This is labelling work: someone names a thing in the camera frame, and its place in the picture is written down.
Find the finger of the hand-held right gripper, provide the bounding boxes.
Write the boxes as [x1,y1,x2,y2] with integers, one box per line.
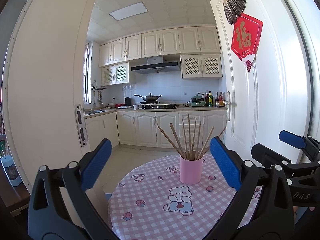
[251,143,293,171]
[279,130,320,156]

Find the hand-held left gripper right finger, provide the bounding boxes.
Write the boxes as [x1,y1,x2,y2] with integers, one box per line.
[209,136,295,240]

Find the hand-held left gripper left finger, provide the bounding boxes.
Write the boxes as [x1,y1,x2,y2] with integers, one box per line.
[27,138,118,240]

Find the pink cup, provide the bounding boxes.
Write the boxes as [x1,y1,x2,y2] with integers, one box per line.
[180,152,203,185]

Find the set of wooden chopsticks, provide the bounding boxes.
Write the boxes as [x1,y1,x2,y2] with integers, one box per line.
[157,114,227,160]

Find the hanging kitchen utensils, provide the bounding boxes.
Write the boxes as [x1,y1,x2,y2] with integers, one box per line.
[93,89,104,107]

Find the person's right hand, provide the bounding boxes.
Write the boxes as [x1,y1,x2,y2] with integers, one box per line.
[293,206,316,217]

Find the metal door lock plate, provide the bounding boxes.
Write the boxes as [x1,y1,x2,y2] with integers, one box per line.
[74,104,88,147]

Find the white panel door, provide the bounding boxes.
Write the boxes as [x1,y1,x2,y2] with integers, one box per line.
[210,0,310,160]

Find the pink checked tablecloth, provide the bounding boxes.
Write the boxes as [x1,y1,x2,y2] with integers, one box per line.
[107,154,263,240]

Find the cream lower kitchen cabinets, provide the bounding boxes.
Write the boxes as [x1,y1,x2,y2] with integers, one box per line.
[85,110,227,148]

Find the green electric cooker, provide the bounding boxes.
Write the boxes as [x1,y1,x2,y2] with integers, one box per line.
[191,94,206,107]

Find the gas stove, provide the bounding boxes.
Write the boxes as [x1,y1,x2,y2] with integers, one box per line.
[135,102,179,109]

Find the steel wok with lid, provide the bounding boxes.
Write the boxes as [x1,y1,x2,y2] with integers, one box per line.
[134,93,162,103]

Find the light blue bottle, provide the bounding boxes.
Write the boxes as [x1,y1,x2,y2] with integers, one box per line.
[0,155,22,187]

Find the kitchen window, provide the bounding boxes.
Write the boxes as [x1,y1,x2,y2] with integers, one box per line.
[84,41,92,103]

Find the dark wooden cabinet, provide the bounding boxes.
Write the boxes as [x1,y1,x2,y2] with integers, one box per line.
[0,172,32,214]

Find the narrow lattice door cabinet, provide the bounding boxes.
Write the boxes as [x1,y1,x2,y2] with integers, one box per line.
[101,62,130,86]

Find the white sliding door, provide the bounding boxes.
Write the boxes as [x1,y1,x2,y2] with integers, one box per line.
[1,0,105,193]

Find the wide lattice door cabinet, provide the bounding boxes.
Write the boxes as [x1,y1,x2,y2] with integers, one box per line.
[180,54,223,80]

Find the red paper door decoration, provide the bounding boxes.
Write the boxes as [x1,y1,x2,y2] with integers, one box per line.
[230,14,263,72]

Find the range hood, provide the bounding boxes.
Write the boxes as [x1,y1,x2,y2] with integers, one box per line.
[131,56,182,75]

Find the brown feather fan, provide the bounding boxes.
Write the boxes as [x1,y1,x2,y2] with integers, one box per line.
[219,0,247,25]

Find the ceiling light panel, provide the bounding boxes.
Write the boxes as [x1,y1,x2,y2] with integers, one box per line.
[109,2,148,20]

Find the silver door handle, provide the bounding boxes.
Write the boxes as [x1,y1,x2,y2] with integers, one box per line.
[223,91,237,122]

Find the wall utensil rack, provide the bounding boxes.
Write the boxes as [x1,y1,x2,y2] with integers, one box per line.
[90,80,107,90]

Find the cream upper wall cabinets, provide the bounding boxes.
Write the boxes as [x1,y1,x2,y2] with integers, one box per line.
[99,26,222,67]

